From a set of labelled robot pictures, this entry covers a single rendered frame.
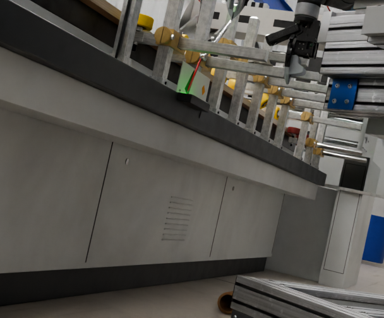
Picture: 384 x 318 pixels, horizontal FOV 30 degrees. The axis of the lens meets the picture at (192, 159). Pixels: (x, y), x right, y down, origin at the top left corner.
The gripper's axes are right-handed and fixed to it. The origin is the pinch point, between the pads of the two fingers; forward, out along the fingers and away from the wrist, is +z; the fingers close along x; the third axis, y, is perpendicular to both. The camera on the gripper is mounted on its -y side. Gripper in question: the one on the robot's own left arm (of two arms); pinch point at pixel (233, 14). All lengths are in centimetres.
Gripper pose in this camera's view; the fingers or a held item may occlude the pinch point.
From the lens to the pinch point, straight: 240.8
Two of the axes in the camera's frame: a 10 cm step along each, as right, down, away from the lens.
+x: 9.8, 2.2, -0.1
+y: 0.0, -0.4, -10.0
